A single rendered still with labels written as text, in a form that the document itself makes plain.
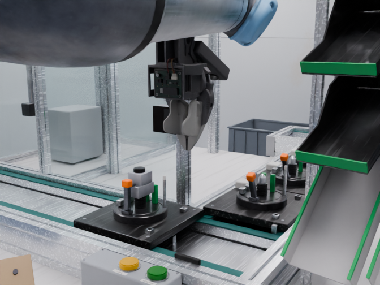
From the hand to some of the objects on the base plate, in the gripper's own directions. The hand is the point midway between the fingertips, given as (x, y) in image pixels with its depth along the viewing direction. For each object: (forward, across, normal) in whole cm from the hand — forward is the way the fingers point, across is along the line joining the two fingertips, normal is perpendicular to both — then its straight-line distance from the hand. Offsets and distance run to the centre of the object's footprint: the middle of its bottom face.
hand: (190, 142), depth 78 cm
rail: (+37, -32, +4) cm, 49 cm away
